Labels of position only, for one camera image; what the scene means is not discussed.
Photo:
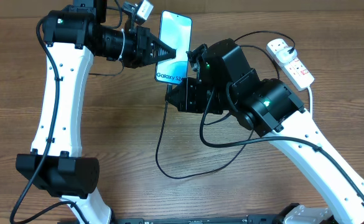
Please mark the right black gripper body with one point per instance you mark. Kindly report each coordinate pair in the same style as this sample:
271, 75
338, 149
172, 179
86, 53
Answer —
218, 101

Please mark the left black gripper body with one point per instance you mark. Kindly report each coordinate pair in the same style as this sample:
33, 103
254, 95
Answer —
135, 48

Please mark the blue Galaxy smartphone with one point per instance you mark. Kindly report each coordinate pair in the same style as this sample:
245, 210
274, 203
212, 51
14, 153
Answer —
175, 31

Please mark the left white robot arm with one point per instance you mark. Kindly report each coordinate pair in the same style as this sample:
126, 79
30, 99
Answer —
71, 38

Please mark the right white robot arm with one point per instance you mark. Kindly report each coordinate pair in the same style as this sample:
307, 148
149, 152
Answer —
278, 116

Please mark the white charger adapter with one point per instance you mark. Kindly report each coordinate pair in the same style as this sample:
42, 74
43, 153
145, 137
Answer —
286, 55

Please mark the white power strip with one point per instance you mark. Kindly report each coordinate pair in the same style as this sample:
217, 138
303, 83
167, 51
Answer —
296, 71

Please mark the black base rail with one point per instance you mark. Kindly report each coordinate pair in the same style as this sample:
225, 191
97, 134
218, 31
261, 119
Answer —
250, 219

